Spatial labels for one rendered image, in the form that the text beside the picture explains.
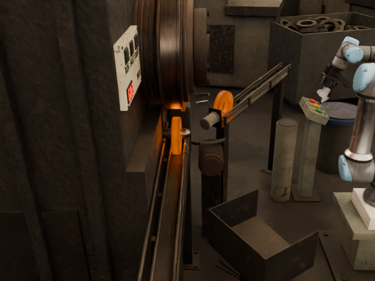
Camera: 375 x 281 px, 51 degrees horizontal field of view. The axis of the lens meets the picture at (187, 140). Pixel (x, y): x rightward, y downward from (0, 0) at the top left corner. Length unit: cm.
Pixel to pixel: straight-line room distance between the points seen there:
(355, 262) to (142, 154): 127
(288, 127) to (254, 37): 200
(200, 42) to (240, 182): 152
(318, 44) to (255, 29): 77
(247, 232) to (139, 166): 43
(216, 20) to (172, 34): 293
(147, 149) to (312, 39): 254
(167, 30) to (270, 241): 75
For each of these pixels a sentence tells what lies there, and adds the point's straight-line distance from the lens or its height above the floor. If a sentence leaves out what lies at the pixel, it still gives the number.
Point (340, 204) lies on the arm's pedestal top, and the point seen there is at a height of 30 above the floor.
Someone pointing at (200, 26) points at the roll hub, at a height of 121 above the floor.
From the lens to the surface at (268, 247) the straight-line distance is 133.
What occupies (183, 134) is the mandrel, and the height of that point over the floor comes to 77.
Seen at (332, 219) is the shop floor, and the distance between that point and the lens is 250.
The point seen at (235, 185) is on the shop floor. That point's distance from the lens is 268.
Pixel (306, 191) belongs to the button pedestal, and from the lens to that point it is 261.
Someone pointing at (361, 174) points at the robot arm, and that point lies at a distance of 190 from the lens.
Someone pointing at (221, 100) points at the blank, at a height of 75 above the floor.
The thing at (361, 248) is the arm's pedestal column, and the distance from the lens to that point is 210.
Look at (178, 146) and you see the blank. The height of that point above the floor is 74.
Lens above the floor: 148
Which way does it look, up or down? 27 degrees down
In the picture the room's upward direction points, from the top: 2 degrees counter-clockwise
